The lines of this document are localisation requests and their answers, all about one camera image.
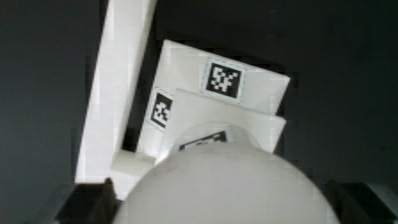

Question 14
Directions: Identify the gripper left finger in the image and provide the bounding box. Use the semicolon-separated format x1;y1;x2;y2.
56;178;120;224

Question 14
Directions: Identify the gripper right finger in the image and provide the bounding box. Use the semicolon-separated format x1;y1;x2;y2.
324;181;398;224

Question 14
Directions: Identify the white lamp bulb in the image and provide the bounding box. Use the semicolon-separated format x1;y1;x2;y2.
113;124;344;224

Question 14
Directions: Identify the white lamp base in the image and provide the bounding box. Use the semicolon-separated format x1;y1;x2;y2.
139;40;290;161

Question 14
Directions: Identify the white front wall bar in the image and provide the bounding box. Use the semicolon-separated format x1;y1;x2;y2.
75;0;159;183

